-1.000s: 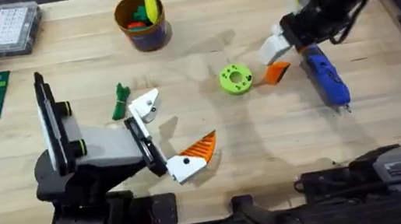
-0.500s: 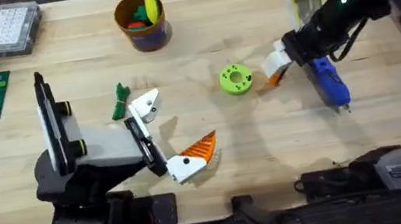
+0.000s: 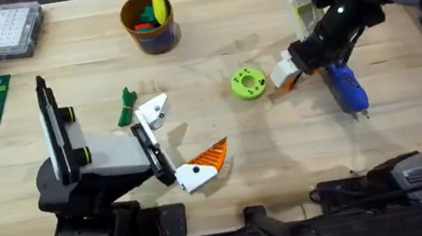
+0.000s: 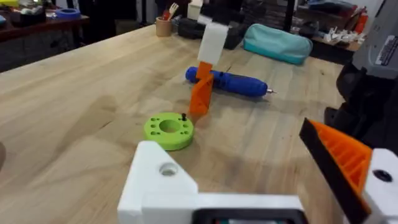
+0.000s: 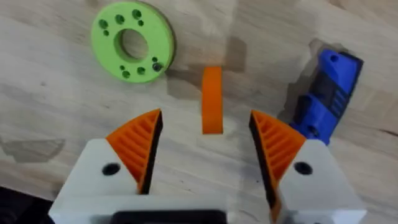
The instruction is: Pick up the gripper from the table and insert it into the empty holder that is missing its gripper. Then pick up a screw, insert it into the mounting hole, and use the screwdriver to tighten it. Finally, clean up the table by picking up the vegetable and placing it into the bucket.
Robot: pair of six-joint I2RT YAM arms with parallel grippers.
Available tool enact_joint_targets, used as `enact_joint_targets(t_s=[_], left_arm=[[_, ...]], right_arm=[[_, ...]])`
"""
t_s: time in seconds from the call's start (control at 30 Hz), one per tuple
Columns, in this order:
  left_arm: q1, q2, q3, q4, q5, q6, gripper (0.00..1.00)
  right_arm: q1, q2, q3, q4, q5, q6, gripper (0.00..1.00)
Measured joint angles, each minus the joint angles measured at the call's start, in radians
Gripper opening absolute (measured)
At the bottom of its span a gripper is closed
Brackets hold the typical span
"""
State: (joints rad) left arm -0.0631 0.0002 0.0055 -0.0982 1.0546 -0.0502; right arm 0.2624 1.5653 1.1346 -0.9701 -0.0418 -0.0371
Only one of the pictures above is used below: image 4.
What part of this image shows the bare white left gripper left finger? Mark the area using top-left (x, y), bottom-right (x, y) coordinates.
top-left (117, 140), bottom-right (200, 224)

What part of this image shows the white orange left gripper right finger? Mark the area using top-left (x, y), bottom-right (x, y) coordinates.
top-left (298, 118), bottom-right (398, 224)

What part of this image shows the blue electric screwdriver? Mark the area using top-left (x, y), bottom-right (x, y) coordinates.
top-left (185, 66), bottom-right (277, 98)

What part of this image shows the black pouch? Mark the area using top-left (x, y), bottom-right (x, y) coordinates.
top-left (177, 17), bottom-right (206, 40)

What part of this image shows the brown cup with cutlery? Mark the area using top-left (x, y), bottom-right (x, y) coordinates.
top-left (155, 2), bottom-right (180, 37)

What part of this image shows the green disc with holes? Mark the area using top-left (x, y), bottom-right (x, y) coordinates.
top-left (143, 112), bottom-right (195, 151)

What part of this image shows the teal zip bag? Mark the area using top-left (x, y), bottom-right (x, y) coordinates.
top-left (243, 23), bottom-right (313, 65)

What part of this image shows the heap of white parts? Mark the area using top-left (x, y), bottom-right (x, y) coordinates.
top-left (323, 26), bottom-right (365, 44)

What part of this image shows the red canister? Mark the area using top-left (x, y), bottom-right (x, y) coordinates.
top-left (354, 9), bottom-right (369, 35)

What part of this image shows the blue tape roll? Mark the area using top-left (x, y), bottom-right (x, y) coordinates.
top-left (55, 7), bottom-right (82, 20)

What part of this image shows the dark wooden side table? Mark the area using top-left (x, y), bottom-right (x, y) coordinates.
top-left (0, 9), bottom-right (90, 73)

